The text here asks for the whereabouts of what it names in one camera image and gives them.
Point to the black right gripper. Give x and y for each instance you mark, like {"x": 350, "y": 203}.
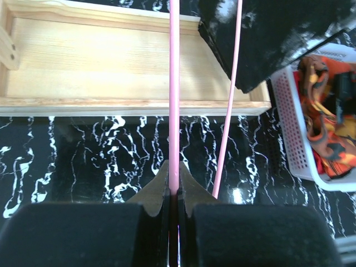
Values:
{"x": 344, "y": 89}

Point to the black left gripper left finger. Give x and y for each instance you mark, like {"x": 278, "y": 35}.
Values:
{"x": 133, "y": 233}

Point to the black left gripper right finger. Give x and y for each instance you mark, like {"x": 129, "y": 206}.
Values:
{"x": 213, "y": 233}

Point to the orange patterned trousers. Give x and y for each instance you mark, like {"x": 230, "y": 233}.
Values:
{"x": 333, "y": 144}

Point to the pink wire hanger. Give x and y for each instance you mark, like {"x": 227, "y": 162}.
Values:
{"x": 174, "y": 98}

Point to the black white patterned trousers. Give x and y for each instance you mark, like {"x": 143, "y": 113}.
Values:
{"x": 273, "y": 35}

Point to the white plastic basket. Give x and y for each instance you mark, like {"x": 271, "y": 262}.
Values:
{"x": 298, "y": 150}

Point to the wooden clothes rack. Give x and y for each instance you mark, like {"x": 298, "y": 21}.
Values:
{"x": 66, "y": 58}

